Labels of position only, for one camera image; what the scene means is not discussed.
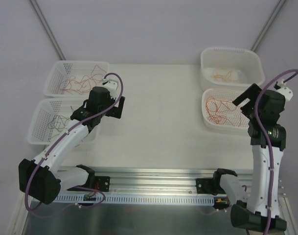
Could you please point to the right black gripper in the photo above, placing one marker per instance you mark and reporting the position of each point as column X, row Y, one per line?
column 247, row 95

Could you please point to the left frame post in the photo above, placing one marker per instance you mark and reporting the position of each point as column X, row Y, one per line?
column 47, row 29

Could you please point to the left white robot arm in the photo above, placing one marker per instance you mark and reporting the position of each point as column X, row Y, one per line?
column 39, row 177

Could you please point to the white basket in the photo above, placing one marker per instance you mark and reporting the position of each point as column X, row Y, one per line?
column 50, row 118
column 220, row 114
column 69, row 78

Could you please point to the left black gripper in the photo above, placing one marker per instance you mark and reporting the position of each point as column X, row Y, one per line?
column 117, row 107

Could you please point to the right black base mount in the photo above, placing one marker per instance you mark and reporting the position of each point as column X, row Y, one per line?
column 207, row 186

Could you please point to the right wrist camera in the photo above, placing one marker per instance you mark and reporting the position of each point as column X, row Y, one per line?
column 282, row 88

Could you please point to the rear left white basket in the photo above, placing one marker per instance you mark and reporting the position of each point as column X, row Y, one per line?
column 69, row 78

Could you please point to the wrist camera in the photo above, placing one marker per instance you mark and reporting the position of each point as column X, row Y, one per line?
column 282, row 88
column 112, row 86

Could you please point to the rear right white tub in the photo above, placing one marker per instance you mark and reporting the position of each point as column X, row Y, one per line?
column 230, row 68

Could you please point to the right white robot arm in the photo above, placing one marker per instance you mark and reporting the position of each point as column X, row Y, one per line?
column 258, row 210

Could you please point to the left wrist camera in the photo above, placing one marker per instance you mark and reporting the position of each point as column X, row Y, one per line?
column 112, row 86

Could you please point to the front left white basket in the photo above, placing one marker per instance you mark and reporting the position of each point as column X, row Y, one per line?
column 50, row 118

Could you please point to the aluminium rail frame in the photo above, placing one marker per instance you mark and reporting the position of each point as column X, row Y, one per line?
column 131, row 219

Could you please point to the front right white basket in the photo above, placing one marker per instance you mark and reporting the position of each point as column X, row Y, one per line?
column 220, row 114

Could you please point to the frame post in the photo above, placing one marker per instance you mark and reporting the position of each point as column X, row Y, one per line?
column 47, row 29
column 268, row 25

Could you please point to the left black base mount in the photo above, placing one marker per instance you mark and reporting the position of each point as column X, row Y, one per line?
column 102, row 183

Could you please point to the right frame post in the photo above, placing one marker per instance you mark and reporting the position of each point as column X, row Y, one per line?
column 268, row 25

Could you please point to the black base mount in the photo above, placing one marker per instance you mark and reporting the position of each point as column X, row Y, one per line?
column 102, row 183
column 207, row 186

